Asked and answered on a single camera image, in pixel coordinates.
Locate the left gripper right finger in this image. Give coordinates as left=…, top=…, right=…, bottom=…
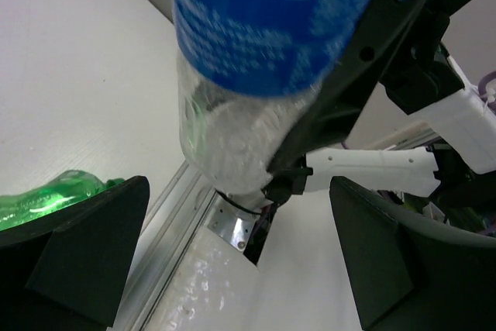
left=329, top=177, right=495, bottom=330

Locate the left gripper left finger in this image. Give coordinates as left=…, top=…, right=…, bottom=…
left=1, top=176, right=150, bottom=330

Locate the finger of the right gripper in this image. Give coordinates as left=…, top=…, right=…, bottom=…
left=268, top=0, right=427, bottom=188

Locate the green plastic bottle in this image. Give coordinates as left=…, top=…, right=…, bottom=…
left=1, top=170, right=125, bottom=231

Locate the blue label bottle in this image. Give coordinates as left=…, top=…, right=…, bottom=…
left=173, top=0, right=371, bottom=195

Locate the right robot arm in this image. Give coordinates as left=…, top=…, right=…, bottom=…
left=263, top=0, right=495, bottom=236

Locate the aluminium front rail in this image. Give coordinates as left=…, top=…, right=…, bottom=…
left=112, top=160, right=280, bottom=331

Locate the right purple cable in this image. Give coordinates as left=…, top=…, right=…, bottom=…
left=478, top=70, right=496, bottom=103

